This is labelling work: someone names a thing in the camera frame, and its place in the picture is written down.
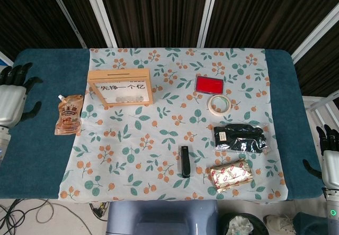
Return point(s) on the black stapler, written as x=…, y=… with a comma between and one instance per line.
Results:
x=185, y=163

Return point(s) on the gold foil packet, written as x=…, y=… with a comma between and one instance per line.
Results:
x=230, y=175

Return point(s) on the white metal rack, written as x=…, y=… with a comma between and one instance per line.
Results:
x=320, y=104

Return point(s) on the red ink pad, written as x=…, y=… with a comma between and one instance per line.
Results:
x=209, y=84

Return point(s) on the teal table cover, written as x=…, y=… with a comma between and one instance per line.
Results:
x=53, y=73

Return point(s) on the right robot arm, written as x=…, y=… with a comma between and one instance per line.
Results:
x=332, y=203

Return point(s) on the orange spouted sauce pouch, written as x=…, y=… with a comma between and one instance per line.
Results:
x=69, y=118

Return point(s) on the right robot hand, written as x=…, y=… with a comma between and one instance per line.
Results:
x=331, y=168

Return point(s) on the masking tape roll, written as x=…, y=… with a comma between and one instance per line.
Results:
x=210, y=108

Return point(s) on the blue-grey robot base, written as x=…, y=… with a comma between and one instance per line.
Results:
x=161, y=219

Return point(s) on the wooden money box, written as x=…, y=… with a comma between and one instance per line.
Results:
x=119, y=75

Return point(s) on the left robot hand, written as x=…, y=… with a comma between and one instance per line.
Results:
x=12, y=102

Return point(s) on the black gloves in plastic bag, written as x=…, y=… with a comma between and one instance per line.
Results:
x=238, y=137

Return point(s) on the black trash bin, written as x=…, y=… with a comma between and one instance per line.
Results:
x=225, y=224

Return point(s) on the floral tablecloth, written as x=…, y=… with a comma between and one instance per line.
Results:
x=164, y=129

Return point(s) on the white partition post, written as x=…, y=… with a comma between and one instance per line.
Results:
x=315, y=36
x=208, y=14
x=102, y=14
x=80, y=37

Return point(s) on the white sneaker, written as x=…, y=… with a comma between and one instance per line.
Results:
x=279, y=223

